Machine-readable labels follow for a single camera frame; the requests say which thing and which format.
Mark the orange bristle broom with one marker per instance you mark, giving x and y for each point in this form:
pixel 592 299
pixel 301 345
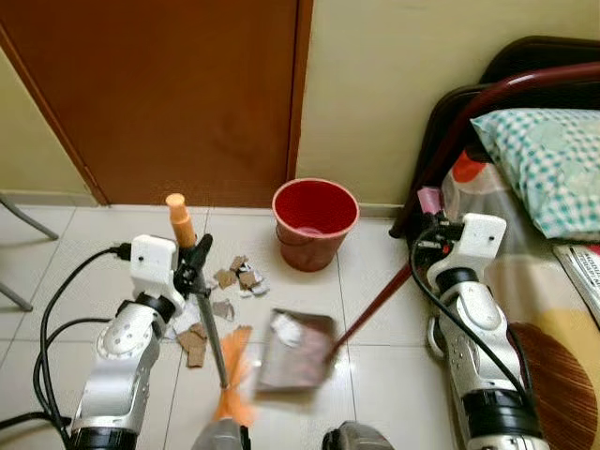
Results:
pixel 214 328

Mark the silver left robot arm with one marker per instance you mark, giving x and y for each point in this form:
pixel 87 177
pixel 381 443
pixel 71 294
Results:
pixel 122 342

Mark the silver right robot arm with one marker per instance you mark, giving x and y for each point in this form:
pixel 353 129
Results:
pixel 478 347

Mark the white torn paper sheet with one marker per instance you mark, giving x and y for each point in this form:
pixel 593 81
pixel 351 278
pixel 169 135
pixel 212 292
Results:
pixel 187 317

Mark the grey white paper scrap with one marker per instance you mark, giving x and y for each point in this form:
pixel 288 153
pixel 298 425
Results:
pixel 222 310

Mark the large brown cardboard scrap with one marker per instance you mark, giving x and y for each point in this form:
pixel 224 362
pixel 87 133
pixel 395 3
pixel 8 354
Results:
pixel 193 345

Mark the small white paper scrap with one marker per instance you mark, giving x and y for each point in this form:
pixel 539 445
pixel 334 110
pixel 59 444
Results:
pixel 259 287

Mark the red plastic bucket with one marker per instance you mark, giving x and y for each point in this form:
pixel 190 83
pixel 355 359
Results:
pixel 314 239

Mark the crumpled white paper ball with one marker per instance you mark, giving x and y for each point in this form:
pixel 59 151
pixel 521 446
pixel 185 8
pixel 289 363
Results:
pixel 286 330

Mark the green white checkered pillow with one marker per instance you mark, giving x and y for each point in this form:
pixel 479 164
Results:
pixel 553 169

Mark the white red printed magazine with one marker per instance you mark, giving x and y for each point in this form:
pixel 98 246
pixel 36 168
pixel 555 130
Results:
pixel 581 277

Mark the grey left robot foot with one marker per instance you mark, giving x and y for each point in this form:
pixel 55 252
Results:
pixel 220 436

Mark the grey robot foot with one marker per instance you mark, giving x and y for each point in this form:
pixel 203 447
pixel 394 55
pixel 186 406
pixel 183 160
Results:
pixel 220 436
pixel 356 437

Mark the brown wooden door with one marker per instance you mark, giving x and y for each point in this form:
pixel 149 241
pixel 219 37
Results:
pixel 159 94

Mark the grey right robot foot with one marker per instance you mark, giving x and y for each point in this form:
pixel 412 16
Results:
pixel 356 437

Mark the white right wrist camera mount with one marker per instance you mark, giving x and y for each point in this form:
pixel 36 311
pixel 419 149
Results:
pixel 478 239

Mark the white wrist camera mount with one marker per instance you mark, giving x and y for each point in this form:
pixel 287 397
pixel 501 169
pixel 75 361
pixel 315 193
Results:
pixel 478 239
pixel 152 261

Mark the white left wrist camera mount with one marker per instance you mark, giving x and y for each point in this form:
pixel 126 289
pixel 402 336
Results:
pixel 152 261

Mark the grey metal chair frame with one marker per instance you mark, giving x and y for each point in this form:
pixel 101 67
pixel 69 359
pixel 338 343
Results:
pixel 28 223

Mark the dark brown bed frame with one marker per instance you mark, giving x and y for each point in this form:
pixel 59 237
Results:
pixel 525 80

